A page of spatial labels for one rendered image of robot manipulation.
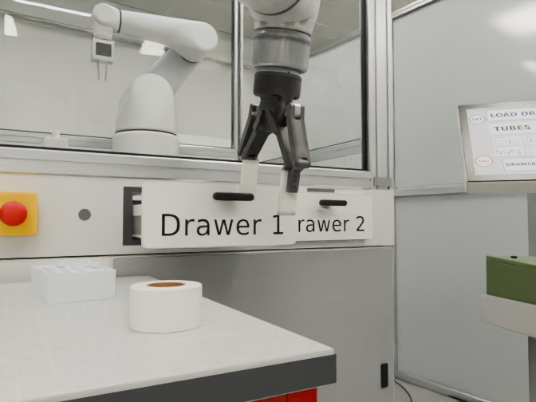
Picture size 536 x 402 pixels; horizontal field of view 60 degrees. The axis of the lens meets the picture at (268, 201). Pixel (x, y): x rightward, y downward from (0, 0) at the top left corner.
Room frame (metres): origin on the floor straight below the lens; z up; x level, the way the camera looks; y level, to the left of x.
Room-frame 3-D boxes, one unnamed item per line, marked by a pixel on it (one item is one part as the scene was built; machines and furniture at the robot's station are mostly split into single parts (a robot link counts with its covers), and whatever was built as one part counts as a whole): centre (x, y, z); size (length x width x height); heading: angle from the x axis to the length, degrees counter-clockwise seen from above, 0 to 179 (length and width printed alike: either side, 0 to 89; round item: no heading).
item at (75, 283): (0.65, 0.27, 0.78); 0.12 x 0.08 x 0.04; 35
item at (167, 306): (0.46, 0.10, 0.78); 0.07 x 0.07 x 0.04
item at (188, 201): (0.83, 0.08, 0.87); 0.29 x 0.02 x 0.11; 119
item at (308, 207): (1.10, -0.13, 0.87); 0.29 x 0.02 x 0.11; 119
